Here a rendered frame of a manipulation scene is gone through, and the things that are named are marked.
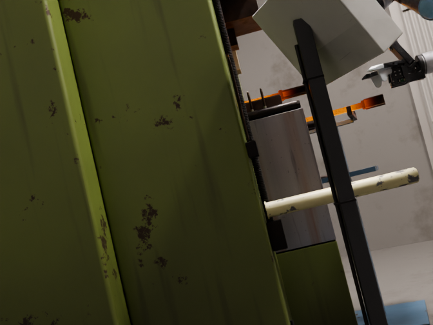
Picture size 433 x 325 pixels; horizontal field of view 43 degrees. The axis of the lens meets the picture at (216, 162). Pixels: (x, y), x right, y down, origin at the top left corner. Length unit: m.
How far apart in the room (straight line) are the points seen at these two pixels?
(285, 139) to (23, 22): 0.88
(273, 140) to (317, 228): 0.32
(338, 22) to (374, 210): 3.47
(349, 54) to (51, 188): 0.87
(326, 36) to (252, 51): 3.64
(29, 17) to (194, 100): 0.52
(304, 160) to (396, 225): 2.95
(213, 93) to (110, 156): 0.35
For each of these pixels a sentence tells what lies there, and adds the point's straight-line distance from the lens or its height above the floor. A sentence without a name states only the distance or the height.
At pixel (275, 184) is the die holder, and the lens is 1.85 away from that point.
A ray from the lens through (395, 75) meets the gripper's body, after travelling 2.06.
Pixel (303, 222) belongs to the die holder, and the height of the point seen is 0.55.
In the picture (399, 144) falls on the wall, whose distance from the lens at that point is 4.69.
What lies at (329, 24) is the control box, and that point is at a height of 1.03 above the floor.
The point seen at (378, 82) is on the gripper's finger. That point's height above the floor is 0.96.
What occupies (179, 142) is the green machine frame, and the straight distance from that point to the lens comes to 1.60.
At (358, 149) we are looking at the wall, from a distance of 4.75.
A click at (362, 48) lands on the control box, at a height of 0.95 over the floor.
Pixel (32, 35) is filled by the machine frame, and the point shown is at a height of 1.25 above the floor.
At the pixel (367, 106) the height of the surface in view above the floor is 0.92.
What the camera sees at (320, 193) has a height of 0.63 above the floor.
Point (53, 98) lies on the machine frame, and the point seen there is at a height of 1.06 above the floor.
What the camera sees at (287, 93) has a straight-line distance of 2.03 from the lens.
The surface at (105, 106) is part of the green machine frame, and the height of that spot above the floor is 1.03.
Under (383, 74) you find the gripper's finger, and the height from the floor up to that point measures 0.97.
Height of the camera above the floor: 0.67
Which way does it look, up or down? 4 degrees up
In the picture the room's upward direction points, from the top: 14 degrees counter-clockwise
